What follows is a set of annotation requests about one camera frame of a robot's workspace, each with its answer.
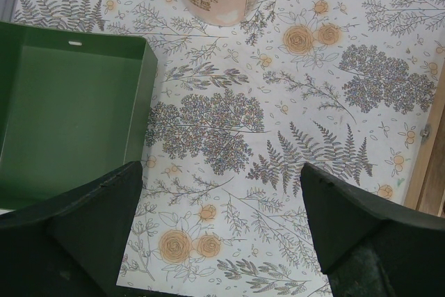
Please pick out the green open box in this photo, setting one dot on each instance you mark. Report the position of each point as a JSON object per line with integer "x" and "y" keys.
{"x": 74, "y": 106}

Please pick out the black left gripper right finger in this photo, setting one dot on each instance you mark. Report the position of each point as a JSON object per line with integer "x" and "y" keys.
{"x": 369, "y": 246}

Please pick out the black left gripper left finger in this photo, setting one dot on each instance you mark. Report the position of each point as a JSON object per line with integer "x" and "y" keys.
{"x": 71, "y": 244}

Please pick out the wooden chess board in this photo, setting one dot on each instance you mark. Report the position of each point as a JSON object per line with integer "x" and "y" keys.
{"x": 426, "y": 189}

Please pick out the floral table mat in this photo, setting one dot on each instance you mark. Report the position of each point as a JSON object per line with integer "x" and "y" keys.
{"x": 346, "y": 85}

